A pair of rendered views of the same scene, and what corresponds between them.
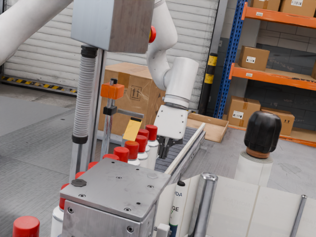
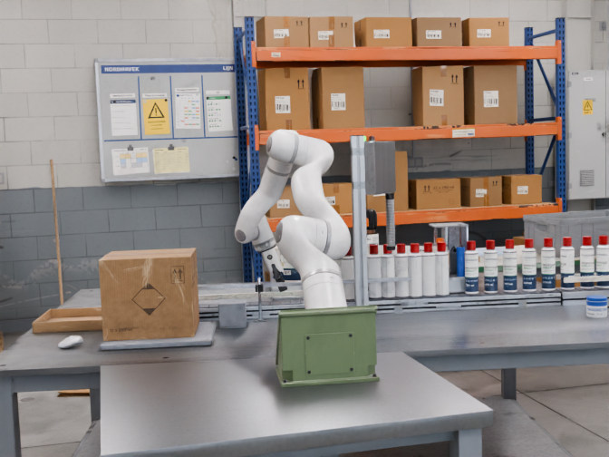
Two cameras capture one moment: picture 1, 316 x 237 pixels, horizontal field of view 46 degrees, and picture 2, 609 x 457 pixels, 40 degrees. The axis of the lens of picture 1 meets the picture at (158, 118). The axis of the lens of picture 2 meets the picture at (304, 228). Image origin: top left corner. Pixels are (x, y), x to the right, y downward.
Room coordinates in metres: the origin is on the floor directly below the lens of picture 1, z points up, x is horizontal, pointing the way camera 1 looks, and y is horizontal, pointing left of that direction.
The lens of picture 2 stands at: (1.99, 3.01, 1.46)
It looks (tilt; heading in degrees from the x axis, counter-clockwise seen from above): 5 degrees down; 252
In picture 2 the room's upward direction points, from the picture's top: 2 degrees counter-clockwise
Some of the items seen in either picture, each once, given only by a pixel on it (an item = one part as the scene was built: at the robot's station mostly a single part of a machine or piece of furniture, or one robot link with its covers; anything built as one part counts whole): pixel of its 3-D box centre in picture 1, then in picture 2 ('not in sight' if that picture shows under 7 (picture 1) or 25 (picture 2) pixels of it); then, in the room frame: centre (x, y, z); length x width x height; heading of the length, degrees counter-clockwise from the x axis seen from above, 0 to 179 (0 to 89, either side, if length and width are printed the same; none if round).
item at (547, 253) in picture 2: not in sight; (548, 264); (0.13, 0.22, 0.98); 0.05 x 0.05 x 0.20
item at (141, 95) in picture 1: (132, 98); (151, 292); (1.64, 0.13, 0.99); 0.30 x 0.24 x 0.27; 165
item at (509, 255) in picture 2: not in sight; (509, 266); (0.27, 0.18, 0.98); 0.05 x 0.05 x 0.20
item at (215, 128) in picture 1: (200, 125); (82, 318); (1.86, -0.23, 0.85); 0.30 x 0.26 x 0.04; 165
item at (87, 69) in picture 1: (84, 95); (390, 221); (0.76, 0.16, 1.18); 0.04 x 0.04 x 0.21
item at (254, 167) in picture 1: (253, 168); not in sight; (0.90, -0.27, 1.03); 0.09 x 0.09 x 0.30
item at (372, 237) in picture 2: not in sight; (369, 240); (0.57, -0.51, 1.04); 0.09 x 0.09 x 0.29
